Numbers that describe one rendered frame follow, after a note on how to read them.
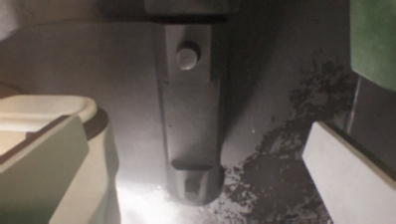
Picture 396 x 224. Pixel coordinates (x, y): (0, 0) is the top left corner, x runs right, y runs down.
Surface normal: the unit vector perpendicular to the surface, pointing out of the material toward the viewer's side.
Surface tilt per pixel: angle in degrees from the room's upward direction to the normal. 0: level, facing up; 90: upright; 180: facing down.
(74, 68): 0
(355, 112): 0
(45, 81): 0
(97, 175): 90
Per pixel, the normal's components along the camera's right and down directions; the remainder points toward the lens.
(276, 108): -0.05, 0.50
